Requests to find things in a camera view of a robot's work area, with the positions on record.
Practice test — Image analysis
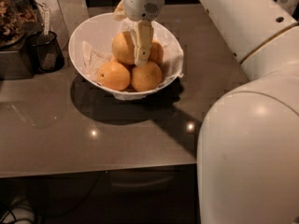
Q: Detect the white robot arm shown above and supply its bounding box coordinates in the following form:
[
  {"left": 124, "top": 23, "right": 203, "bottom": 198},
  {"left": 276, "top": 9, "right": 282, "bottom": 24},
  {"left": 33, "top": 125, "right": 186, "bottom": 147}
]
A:
[{"left": 197, "top": 0, "right": 299, "bottom": 224}]

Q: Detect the white tag in cup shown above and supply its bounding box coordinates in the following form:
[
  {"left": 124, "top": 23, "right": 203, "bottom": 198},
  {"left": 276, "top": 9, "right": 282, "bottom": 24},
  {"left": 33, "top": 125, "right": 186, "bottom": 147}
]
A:
[{"left": 42, "top": 3, "right": 50, "bottom": 35}]

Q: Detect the white paper bowl liner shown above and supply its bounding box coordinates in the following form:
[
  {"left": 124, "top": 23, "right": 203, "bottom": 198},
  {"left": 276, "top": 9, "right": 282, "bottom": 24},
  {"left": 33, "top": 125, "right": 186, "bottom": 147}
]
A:
[{"left": 81, "top": 13, "right": 184, "bottom": 100}]

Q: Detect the glass jar of snacks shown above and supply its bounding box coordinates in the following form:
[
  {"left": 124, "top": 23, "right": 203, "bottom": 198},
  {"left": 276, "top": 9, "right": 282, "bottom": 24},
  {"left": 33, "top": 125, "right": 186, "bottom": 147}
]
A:
[{"left": 0, "top": 0, "right": 37, "bottom": 48}]

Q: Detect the black cable on floor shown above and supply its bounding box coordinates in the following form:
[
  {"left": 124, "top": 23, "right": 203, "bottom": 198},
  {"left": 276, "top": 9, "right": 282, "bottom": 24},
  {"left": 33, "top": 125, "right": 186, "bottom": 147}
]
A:
[{"left": 0, "top": 203, "right": 20, "bottom": 224}]

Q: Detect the white bowl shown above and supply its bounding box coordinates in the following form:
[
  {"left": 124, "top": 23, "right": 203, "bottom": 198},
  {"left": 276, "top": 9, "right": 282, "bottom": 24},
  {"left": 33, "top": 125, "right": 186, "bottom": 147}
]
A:
[{"left": 67, "top": 11, "right": 184, "bottom": 101}]

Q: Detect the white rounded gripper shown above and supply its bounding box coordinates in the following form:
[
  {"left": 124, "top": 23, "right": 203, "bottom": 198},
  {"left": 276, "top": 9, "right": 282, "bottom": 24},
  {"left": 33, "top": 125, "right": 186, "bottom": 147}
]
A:
[{"left": 113, "top": 0, "right": 164, "bottom": 66}]

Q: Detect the orange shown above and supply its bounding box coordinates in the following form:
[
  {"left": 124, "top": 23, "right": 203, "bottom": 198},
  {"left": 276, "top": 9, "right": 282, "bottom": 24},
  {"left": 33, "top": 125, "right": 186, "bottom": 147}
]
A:
[
  {"left": 131, "top": 61, "right": 163, "bottom": 91},
  {"left": 149, "top": 40, "right": 164, "bottom": 64},
  {"left": 97, "top": 61, "right": 131, "bottom": 91},
  {"left": 112, "top": 31, "right": 135, "bottom": 65}
]

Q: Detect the black mesh cup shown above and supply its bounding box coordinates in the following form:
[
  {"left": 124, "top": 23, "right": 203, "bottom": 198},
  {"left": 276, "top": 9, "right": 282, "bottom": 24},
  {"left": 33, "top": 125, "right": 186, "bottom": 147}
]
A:
[{"left": 26, "top": 31, "right": 64, "bottom": 73}]

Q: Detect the dark metal box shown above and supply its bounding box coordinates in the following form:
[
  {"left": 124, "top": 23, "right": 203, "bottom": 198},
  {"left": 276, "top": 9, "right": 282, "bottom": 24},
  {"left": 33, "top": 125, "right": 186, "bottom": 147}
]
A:
[{"left": 0, "top": 42, "right": 34, "bottom": 80}]

